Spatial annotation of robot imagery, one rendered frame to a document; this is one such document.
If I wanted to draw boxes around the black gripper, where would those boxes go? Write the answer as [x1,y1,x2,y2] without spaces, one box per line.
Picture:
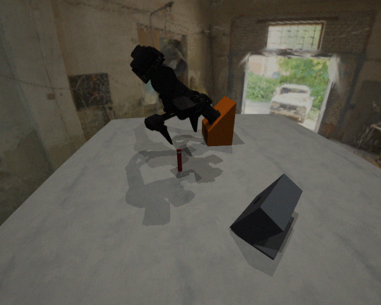
[144,86,206,145]

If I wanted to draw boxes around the dark grey sloped panel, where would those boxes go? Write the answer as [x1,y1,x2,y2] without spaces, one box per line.
[230,173,303,260]

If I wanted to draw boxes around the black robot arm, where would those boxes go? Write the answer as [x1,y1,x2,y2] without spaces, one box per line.
[130,45,221,125]

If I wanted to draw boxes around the dark red peg with white band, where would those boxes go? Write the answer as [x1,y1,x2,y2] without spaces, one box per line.
[177,149,182,172]

